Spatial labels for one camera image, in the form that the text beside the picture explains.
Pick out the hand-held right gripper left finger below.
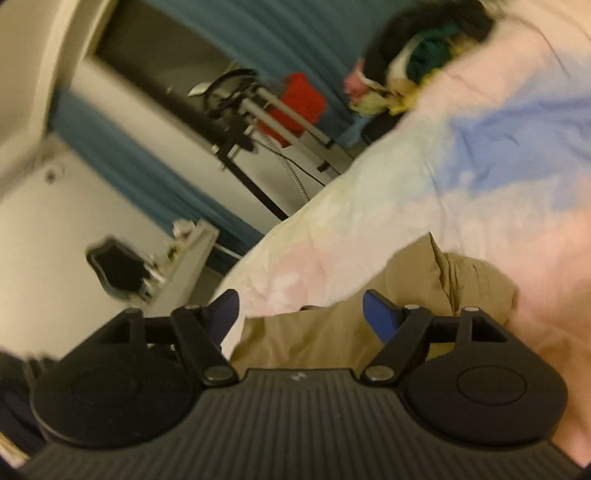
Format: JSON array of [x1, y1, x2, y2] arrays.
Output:
[[99, 290, 241, 387]]

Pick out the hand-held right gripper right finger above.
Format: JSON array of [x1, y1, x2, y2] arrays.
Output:
[[362, 290, 509, 385]]

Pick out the khaki garment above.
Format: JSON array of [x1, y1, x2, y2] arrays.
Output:
[[222, 232, 520, 371]]

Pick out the pile of mixed clothes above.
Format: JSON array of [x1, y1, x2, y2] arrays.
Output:
[[344, 0, 499, 117]]

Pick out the white cabinet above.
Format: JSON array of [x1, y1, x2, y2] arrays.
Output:
[[147, 219, 221, 320]]

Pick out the black shield-shaped object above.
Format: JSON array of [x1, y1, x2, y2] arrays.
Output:
[[85, 235, 154, 302]]

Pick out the pastel tie-dye bedsheet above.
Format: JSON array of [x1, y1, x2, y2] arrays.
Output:
[[221, 0, 591, 464]]

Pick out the black and grey metal stand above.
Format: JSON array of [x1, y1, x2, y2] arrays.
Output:
[[188, 68, 357, 221]]

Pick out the red bag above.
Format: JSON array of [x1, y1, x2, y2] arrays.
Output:
[[269, 72, 327, 143]]

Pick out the grey braided cable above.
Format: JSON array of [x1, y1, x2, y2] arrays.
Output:
[[271, 147, 311, 204]]

